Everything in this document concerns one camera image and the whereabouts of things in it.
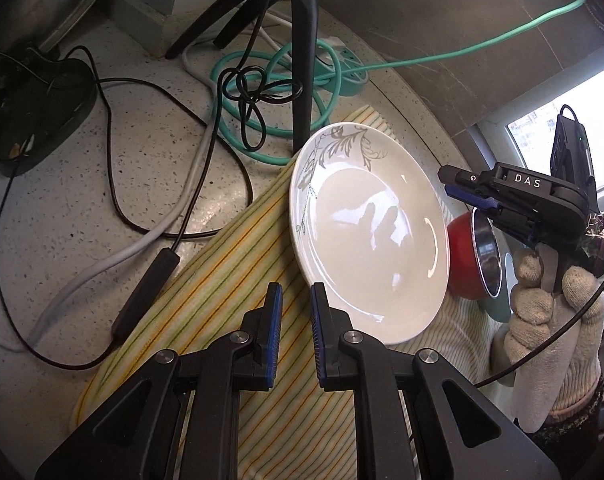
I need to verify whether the person's right forearm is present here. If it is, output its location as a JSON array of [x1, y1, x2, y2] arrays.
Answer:
[[524, 375, 604, 466]]

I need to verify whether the black tripod stand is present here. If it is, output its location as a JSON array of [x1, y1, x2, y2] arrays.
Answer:
[[164, 0, 350, 153]]

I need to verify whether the white cable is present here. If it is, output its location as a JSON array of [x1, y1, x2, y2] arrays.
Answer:
[[0, 15, 293, 356]]

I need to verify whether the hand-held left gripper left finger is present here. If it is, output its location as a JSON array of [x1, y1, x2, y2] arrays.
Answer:
[[34, 282, 283, 480]]

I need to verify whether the white framed window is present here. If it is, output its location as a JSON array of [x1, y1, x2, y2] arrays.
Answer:
[[506, 60, 604, 196]]

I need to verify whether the white plate grey leaf print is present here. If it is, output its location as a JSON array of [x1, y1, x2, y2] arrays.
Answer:
[[288, 122, 450, 346]]

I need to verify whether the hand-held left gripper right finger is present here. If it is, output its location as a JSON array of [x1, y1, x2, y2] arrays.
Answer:
[[311, 282, 562, 480]]

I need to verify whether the person's right hand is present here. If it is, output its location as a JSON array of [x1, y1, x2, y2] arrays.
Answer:
[[490, 247, 604, 433]]

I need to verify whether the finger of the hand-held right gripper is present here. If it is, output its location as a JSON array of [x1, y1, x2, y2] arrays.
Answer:
[[438, 164, 495, 191], [444, 185, 502, 221]]

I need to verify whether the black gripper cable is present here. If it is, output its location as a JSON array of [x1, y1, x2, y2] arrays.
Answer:
[[474, 255, 604, 388]]

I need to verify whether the thin black cable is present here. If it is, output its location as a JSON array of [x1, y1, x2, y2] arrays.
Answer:
[[64, 45, 255, 241]]

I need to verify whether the yellow striped cloth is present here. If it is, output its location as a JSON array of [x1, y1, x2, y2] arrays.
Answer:
[[69, 105, 522, 480]]

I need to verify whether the red steel bowl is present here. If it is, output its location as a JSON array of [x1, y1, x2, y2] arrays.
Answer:
[[447, 207, 505, 301]]

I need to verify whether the black cable with adapter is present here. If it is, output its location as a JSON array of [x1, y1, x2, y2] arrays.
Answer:
[[0, 62, 305, 372]]

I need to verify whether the teal cable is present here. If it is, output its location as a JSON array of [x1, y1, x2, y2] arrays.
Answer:
[[210, 0, 590, 166]]

